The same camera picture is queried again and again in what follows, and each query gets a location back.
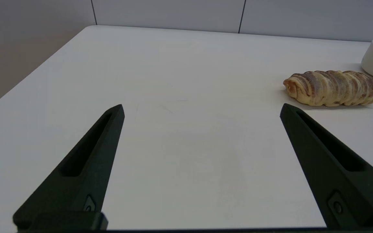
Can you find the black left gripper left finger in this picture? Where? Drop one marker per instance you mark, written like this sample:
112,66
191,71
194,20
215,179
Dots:
86,181

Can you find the long twisted striped bread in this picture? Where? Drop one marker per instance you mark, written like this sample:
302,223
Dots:
333,88

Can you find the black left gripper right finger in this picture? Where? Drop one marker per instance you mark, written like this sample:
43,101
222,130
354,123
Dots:
332,181

